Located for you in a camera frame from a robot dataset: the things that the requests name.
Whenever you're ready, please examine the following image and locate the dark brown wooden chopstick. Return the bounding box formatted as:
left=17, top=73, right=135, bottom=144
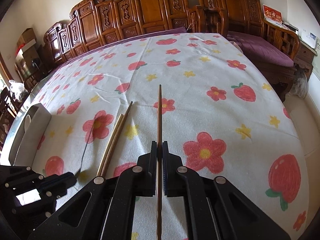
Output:
left=156, top=85, right=163, bottom=240

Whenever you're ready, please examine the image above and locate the light bamboo chopstick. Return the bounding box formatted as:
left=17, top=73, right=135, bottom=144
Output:
left=96, top=114, right=124, bottom=177

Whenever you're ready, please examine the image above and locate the metal rectangular tin box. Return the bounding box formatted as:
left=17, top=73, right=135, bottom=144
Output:
left=9, top=103, right=52, bottom=166

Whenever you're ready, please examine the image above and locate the strawberry flower print tablecloth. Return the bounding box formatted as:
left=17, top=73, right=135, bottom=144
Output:
left=31, top=33, right=309, bottom=239

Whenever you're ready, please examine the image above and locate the dark wooden dining chair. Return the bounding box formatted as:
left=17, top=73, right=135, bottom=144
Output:
left=0, top=87, right=17, bottom=151

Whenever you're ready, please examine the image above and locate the grey plastic bag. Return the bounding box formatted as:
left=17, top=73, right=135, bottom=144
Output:
left=289, top=67, right=309, bottom=99

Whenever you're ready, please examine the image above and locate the cardboard box stack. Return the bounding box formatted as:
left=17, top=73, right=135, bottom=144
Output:
left=15, top=28, right=41, bottom=81

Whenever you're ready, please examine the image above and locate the long carved wooden sofa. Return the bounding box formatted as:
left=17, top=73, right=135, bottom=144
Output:
left=15, top=0, right=208, bottom=81

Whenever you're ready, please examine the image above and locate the purple armchair cushion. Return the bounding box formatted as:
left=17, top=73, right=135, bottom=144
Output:
left=227, top=31, right=294, bottom=67

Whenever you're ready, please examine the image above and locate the carved wooden armchair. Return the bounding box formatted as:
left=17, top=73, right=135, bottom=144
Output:
left=199, top=0, right=300, bottom=101

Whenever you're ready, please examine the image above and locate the wooden side cabinet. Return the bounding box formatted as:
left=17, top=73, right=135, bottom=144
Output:
left=293, top=40, right=317, bottom=81

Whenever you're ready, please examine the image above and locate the white router box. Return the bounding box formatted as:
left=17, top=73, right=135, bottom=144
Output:
left=300, top=29, right=317, bottom=49

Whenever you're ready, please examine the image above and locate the red calendar card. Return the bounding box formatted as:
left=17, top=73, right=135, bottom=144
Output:
left=263, top=4, right=282, bottom=27

